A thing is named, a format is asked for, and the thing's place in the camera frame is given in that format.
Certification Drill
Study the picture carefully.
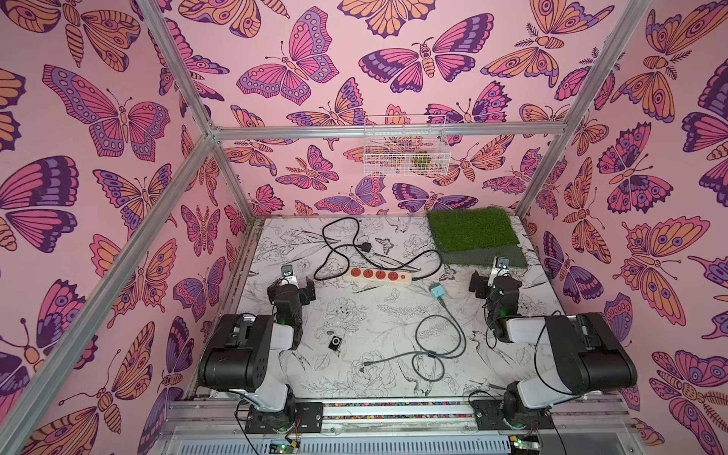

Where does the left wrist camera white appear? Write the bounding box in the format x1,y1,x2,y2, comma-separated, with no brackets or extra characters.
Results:
279,265,299,287

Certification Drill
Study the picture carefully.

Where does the small black mp3 player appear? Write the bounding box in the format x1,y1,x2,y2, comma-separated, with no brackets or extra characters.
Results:
328,336,342,352

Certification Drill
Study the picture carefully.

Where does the white wire basket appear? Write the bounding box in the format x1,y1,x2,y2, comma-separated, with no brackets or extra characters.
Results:
361,123,451,178

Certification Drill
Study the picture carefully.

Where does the green artificial grass mat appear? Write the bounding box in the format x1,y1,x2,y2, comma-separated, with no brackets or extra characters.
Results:
428,207,528,268

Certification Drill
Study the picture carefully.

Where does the teal USB charger adapter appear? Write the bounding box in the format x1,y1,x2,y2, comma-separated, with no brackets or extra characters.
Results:
428,284,446,301

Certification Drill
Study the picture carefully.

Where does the white red power strip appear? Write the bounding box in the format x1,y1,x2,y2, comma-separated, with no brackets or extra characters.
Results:
343,267,413,286

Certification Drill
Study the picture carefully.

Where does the aluminium front rail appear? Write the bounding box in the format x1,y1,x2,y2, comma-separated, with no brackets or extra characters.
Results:
152,394,648,454

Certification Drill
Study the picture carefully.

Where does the black power strip cord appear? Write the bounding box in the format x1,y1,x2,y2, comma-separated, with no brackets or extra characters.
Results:
312,216,445,282

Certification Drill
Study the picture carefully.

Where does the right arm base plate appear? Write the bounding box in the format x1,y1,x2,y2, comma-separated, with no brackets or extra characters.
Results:
470,399,555,430

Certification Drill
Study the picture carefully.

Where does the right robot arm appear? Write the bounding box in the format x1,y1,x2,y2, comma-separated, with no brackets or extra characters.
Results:
468,272,638,420

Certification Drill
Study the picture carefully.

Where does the green object in basket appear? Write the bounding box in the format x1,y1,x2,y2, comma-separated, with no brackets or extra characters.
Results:
411,152,431,173

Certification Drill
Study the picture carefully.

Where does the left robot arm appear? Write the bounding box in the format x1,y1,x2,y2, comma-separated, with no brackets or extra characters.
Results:
197,276,316,415

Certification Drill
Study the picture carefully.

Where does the black USB charging cable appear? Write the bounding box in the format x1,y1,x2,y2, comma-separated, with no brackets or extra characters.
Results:
362,298,468,383

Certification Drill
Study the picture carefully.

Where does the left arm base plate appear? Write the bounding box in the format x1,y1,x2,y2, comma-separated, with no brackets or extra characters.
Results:
245,402,323,434

